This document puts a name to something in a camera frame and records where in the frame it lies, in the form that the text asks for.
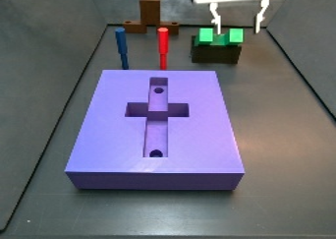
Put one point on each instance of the brown T-shaped block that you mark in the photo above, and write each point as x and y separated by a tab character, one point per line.
149	19

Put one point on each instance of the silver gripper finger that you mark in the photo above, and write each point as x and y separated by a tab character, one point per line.
259	19
216	17

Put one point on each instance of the red peg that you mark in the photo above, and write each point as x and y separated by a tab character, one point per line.
163	46

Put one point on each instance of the purple board with cross slot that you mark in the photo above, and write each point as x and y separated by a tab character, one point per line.
156	134

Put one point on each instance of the blue peg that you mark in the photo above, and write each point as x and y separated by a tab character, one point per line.
121	45

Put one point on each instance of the green U-shaped block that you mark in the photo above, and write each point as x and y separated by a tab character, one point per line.
207	37

